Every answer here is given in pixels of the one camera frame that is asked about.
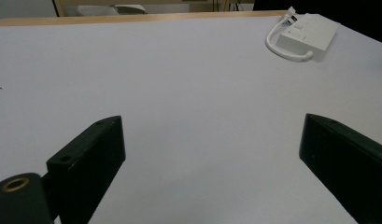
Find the white power strip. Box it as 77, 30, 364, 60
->
276, 12, 341, 61

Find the white power cable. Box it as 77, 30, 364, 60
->
265, 17, 314, 63

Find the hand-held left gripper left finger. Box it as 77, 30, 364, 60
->
46, 115, 127, 224

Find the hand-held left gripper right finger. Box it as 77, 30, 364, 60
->
298, 113, 382, 224

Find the white plug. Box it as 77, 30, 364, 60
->
284, 6, 297, 21

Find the white chair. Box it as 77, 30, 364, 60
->
76, 4, 149, 17

